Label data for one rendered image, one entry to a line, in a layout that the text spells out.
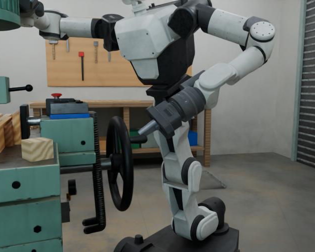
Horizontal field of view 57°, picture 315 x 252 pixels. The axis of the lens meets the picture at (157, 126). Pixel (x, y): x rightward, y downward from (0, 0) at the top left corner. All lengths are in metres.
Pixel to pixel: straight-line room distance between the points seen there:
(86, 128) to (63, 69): 3.36
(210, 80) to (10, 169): 0.57
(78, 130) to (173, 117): 0.27
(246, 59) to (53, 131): 0.61
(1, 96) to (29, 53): 3.42
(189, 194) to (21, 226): 0.94
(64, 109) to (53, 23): 0.72
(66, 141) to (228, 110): 3.92
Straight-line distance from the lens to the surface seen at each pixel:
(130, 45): 1.25
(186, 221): 1.60
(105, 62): 4.13
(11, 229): 0.72
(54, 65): 4.16
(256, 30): 1.02
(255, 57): 0.99
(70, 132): 0.80
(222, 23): 1.08
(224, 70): 0.90
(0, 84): 0.84
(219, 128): 4.55
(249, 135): 4.80
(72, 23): 1.46
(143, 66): 1.26
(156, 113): 0.85
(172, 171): 1.47
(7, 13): 0.83
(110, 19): 1.39
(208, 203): 1.82
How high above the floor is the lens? 1.04
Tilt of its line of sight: 8 degrees down
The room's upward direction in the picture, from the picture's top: straight up
